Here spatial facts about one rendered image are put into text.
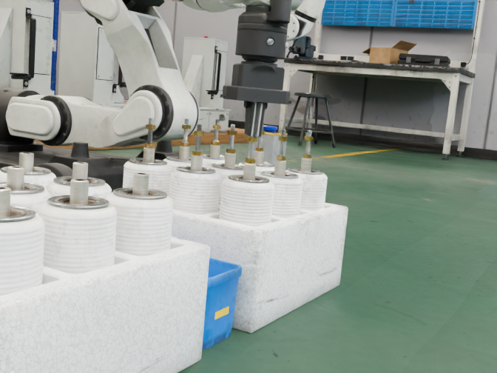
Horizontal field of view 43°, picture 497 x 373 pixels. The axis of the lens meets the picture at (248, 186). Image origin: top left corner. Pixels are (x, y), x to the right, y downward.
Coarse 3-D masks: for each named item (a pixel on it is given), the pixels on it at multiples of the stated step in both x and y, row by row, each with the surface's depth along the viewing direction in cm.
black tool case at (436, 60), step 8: (400, 56) 549; (408, 56) 546; (416, 56) 544; (424, 56) 542; (432, 56) 539; (440, 56) 537; (408, 64) 547; (416, 64) 544; (424, 64) 542; (432, 64) 540; (440, 64) 537; (448, 64) 543
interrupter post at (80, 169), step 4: (76, 164) 93; (80, 164) 93; (84, 164) 94; (72, 168) 94; (76, 168) 94; (80, 168) 94; (84, 168) 94; (72, 172) 94; (76, 172) 94; (80, 172) 94; (84, 172) 94; (72, 176) 94; (76, 176) 94; (80, 176) 94; (84, 176) 94
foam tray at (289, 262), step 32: (192, 224) 112; (224, 224) 109; (288, 224) 114; (320, 224) 126; (224, 256) 109; (256, 256) 106; (288, 256) 116; (320, 256) 129; (256, 288) 107; (288, 288) 118; (320, 288) 131; (256, 320) 108
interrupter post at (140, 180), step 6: (138, 174) 88; (144, 174) 89; (138, 180) 88; (144, 180) 88; (132, 186) 89; (138, 186) 88; (144, 186) 88; (132, 192) 89; (138, 192) 88; (144, 192) 88
